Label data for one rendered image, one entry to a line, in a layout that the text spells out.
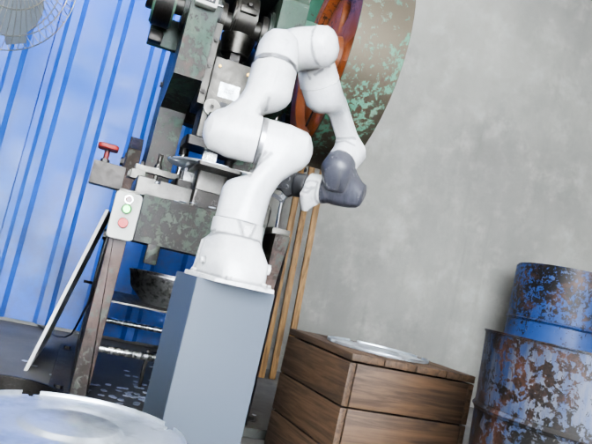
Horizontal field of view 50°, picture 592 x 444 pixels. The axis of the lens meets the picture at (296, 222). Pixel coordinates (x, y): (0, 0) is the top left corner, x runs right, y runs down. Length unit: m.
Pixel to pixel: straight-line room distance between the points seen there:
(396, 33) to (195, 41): 0.65
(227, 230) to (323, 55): 0.52
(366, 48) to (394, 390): 1.04
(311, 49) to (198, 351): 0.78
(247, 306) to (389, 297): 2.42
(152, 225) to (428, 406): 0.95
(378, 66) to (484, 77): 2.15
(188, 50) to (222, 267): 1.02
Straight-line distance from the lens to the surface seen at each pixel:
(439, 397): 1.74
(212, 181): 2.07
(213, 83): 2.22
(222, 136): 1.43
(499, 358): 1.38
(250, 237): 1.39
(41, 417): 0.88
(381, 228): 3.71
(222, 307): 1.37
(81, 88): 3.41
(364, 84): 2.07
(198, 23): 2.22
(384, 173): 3.74
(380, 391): 1.64
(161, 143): 2.41
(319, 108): 1.79
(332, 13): 2.69
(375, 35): 2.08
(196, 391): 1.38
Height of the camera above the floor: 0.48
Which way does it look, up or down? 5 degrees up
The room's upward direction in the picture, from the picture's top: 13 degrees clockwise
